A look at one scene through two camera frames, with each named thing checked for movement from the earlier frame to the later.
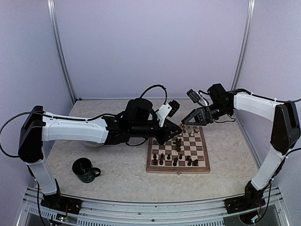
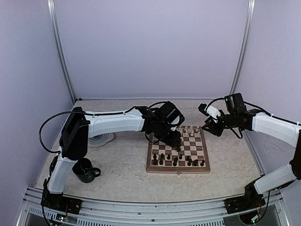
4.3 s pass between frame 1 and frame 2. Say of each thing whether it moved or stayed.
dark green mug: stayed
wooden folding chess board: stayed
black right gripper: moved
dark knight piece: stayed
